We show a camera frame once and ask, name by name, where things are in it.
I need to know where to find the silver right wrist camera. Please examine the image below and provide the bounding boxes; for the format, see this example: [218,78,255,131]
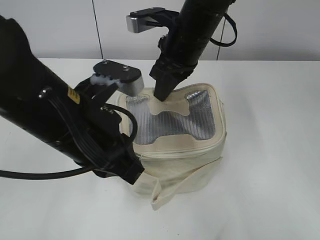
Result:
[126,7,180,34]

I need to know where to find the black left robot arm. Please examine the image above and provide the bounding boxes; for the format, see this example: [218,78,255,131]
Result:
[0,17,144,184]

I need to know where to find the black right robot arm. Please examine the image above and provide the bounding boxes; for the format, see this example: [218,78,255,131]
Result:
[149,0,238,102]

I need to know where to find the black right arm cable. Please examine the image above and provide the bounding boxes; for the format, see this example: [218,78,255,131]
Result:
[209,12,238,48]

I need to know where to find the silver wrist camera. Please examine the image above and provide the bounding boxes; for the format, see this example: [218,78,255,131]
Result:
[89,60,144,97]
[126,7,180,34]

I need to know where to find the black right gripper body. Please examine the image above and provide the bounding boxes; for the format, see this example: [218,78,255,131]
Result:
[149,34,198,82]

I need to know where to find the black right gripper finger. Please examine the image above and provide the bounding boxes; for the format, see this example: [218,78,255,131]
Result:
[153,74,181,102]

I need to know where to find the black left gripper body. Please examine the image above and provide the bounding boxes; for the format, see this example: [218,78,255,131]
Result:
[75,84,145,185]

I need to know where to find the cream insulated lunch bag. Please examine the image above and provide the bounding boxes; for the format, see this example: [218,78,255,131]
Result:
[116,83,227,211]

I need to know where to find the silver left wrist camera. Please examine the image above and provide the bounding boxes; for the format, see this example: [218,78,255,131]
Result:
[89,60,144,97]

